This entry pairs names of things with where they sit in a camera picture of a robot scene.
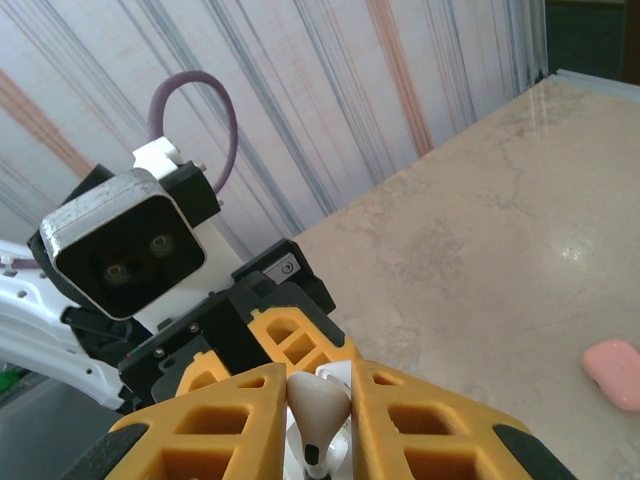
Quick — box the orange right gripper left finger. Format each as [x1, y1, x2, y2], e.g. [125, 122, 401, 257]
[64, 362, 290, 480]

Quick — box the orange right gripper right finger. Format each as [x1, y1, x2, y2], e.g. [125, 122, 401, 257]
[349, 358, 576, 480]

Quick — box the white earbud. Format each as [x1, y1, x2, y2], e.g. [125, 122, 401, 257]
[285, 370, 352, 480]

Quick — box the pink earbud charging case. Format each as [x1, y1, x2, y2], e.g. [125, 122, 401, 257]
[581, 338, 640, 412]

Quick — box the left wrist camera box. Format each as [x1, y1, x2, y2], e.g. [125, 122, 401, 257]
[38, 137, 247, 332]

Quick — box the aluminium corner post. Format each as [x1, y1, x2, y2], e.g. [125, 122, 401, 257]
[509, 0, 550, 86]

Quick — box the aluminium table frame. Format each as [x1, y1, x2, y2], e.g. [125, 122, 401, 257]
[534, 68, 640, 104]

